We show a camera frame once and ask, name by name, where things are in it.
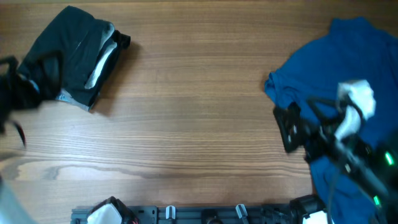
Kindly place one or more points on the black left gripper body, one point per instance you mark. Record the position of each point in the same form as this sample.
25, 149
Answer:
15, 92

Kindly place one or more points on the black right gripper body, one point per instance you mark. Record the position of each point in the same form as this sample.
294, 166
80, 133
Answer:
349, 149

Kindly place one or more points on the dark green shorts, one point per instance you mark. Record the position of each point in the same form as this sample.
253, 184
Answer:
90, 48

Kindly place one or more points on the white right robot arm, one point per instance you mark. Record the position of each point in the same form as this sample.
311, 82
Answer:
375, 173

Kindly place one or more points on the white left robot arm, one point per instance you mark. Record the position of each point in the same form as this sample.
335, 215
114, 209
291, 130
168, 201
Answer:
111, 210

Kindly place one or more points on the folded grey shorts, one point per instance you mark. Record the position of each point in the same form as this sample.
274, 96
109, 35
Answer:
64, 96

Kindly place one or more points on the blue polo shirt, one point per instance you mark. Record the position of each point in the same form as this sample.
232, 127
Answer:
352, 50

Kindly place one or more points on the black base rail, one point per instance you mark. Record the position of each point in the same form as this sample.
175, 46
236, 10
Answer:
264, 214

